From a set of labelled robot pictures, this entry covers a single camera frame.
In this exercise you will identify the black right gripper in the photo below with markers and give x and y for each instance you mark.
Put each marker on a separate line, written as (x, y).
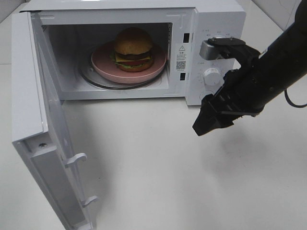
(233, 100)

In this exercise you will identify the round white door button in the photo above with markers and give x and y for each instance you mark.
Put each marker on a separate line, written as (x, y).
(205, 93)

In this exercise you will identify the toy burger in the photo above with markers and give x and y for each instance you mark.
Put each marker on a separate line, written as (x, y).
(133, 50)

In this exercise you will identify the pink speckled plate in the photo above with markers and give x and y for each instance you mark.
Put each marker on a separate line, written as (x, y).
(106, 67)

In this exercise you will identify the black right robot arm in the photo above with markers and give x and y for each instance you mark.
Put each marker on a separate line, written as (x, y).
(260, 78)

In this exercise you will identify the microwave warning label sticker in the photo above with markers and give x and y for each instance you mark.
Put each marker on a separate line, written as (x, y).
(181, 57)

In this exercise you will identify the white microwave oven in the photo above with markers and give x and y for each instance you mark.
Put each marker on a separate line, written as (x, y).
(76, 27)

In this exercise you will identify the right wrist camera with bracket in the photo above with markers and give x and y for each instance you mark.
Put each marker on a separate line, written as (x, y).
(229, 48)

